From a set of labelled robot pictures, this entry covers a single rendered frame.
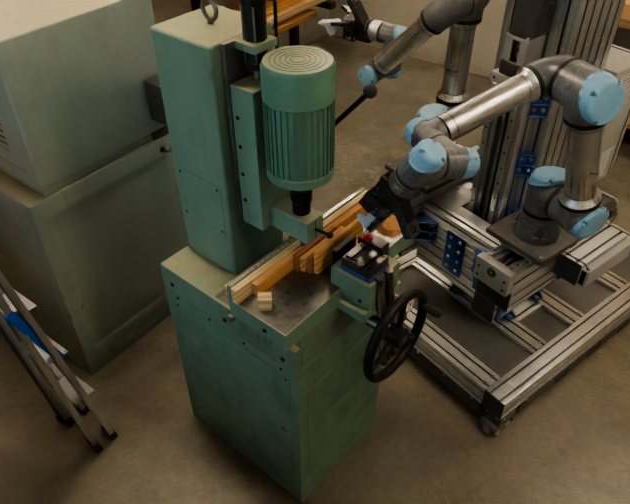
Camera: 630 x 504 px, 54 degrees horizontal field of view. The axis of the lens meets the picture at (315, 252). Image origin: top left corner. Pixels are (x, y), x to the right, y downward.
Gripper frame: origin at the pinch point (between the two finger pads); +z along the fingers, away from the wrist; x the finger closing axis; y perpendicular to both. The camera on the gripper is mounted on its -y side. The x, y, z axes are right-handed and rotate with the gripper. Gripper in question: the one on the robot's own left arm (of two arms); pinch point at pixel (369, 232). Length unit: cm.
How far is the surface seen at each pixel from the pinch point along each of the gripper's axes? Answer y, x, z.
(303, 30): 187, -277, 211
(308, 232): 10.9, 10.8, 6.2
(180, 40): 63, 19, -18
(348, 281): -6.1, 10.5, 8.0
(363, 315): -15.6, 12.4, 10.8
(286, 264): 9.2, 15.9, 17.2
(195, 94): 54, 19, -8
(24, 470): 24, 86, 134
